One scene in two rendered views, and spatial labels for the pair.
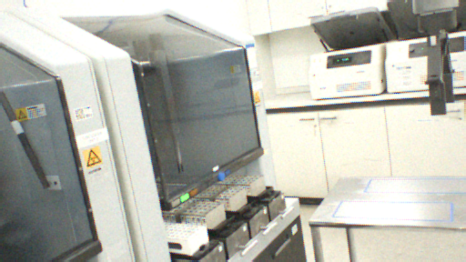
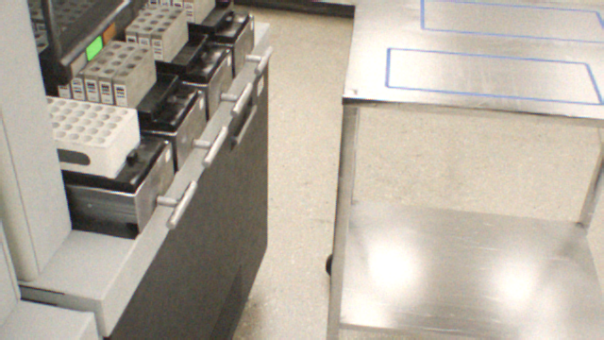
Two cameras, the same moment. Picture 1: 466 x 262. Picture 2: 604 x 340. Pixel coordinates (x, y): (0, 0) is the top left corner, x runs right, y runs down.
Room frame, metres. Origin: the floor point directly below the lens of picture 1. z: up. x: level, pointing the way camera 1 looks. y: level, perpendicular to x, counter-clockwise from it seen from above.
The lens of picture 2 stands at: (0.41, 0.26, 1.42)
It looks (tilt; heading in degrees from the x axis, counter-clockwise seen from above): 36 degrees down; 337
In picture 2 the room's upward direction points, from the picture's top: 2 degrees clockwise
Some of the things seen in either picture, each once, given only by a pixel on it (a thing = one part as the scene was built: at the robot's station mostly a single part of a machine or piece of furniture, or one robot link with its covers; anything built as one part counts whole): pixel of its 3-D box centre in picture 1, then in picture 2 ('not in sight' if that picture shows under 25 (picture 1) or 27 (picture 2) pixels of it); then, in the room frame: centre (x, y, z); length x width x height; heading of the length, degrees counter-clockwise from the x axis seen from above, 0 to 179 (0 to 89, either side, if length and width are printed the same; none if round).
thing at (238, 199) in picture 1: (236, 200); (170, 37); (1.57, 0.02, 0.85); 0.12 x 0.02 x 0.06; 145
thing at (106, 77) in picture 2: (208, 216); (122, 76); (1.46, 0.12, 0.85); 0.12 x 0.02 x 0.06; 146
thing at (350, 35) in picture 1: (352, 53); not in sight; (3.60, -1.08, 1.22); 0.62 x 0.56 x 0.64; 144
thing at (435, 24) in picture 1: (437, 33); not in sight; (0.99, -0.48, 1.36); 0.08 x 0.07 x 0.09; 146
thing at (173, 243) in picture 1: (163, 237); (26, 131); (1.38, 0.27, 0.83); 0.30 x 0.10 x 0.06; 56
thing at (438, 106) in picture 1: (437, 98); not in sight; (0.93, -0.45, 1.22); 0.03 x 0.01 x 0.07; 56
